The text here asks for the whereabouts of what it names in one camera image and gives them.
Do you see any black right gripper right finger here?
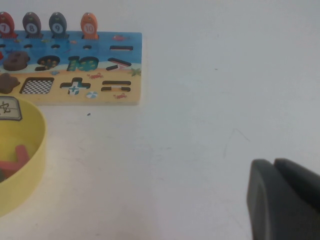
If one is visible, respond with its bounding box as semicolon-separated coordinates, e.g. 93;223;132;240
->
273;157;320;217

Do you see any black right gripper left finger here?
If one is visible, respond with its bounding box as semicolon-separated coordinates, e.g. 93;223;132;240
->
246;158;320;240

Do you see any yellow plastic bowl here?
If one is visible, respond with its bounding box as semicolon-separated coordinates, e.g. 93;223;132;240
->
0;95;48;218

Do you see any colourful wooden puzzle board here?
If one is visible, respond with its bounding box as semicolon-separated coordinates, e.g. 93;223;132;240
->
0;29;143;106

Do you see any pink greater-than sign piece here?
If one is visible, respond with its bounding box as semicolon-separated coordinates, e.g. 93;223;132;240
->
0;144;31;172

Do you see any orange fish piece ten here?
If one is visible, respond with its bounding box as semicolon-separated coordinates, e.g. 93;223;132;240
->
80;12;100;40

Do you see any dark grey fish piece nine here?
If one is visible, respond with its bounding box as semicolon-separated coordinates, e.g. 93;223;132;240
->
48;11;69;40

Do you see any brown star piece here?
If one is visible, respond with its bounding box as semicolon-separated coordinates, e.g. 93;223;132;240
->
0;72;21;95

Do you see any brown number eight piece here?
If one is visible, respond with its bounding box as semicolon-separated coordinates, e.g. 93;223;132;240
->
2;50;31;72

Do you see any red fish piece seven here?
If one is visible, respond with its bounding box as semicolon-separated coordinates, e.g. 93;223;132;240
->
0;11;15;39

